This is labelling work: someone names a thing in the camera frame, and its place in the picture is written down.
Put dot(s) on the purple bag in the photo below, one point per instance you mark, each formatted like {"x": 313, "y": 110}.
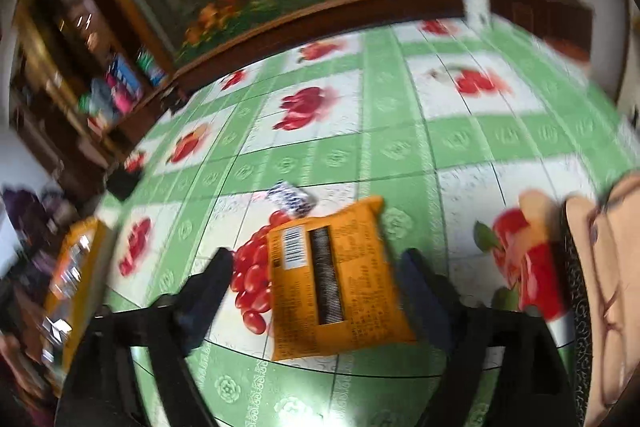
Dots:
{"x": 30, "y": 209}

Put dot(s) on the wooden display shelf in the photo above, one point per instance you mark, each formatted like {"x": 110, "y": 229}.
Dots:
{"x": 55, "y": 72}

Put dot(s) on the green fruit print tablecloth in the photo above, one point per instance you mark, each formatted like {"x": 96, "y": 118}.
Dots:
{"x": 400, "y": 132}

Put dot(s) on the orange snack packet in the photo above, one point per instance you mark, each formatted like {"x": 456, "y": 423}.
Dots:
{"x": 360, "y": 267}

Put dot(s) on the yellow cardboard box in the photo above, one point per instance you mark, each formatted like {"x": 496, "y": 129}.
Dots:
{"x": 97, "y": 277}

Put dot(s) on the small black box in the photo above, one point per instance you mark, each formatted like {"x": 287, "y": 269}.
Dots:
{"x": 122, "y": 183}

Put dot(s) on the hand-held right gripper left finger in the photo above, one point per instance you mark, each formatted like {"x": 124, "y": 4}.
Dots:
{"x": 207, "y": 292}

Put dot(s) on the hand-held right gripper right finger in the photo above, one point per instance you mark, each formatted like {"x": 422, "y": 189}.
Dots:
{"x": 417, "y": 287}

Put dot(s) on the beige box black patterned edge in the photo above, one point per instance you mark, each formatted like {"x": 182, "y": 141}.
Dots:
{"x": 607, "y": 307}

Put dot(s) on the group of colourful bottles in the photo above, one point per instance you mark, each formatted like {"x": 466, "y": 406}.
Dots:
{"x": 117, "y": 89}

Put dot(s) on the small white blue packet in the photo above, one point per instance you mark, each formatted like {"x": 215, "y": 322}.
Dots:
{"x": 292, "y": 199}

